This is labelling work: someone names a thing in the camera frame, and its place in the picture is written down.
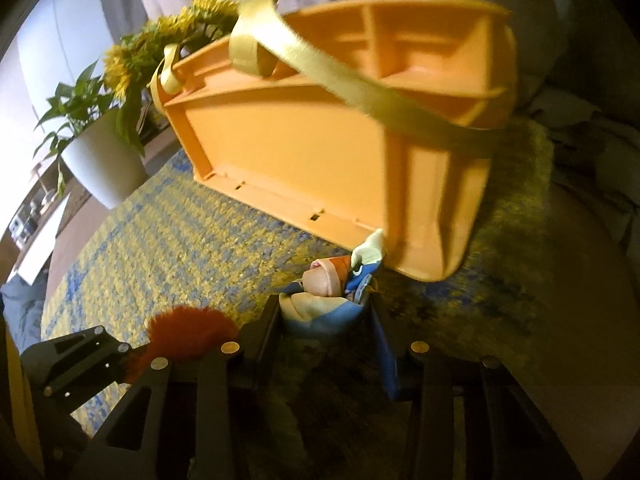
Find yellow fabric strap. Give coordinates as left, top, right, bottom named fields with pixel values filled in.
left=158, top=0, right=507, bottom=152

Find red fluffy plush toy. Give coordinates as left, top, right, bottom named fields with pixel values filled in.
left=122, top=306, right=242, bottom=384

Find artificial sunflower bouquet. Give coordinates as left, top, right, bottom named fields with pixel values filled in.
left=102, top=0, right=242, bottom=157

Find small soft doll blue clothes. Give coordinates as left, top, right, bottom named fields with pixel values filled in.
left=277, top=229, right=387, bottom=342

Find yellow blue crocheted mat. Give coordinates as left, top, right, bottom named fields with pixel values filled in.
left=40, top=119, right=557, bottom=437

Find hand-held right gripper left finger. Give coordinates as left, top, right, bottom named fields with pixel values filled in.
left=87, top=295, right=282, bottom=480

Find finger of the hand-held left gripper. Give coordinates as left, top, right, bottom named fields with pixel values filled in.
left=21, top=325, right=132, bottom=402

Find grey curtain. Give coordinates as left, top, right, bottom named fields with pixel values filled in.
left=97, top=0, right=640, bottom=252

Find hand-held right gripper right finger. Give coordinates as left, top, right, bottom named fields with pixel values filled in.
left=369, top=304, right=582, bottom=480

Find green plant in white pot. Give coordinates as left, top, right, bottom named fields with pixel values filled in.
left=34, top=59, right=149, bottom=212

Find orange plastic bin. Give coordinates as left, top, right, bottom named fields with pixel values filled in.
left=150, top=0, right=519, bottom=282

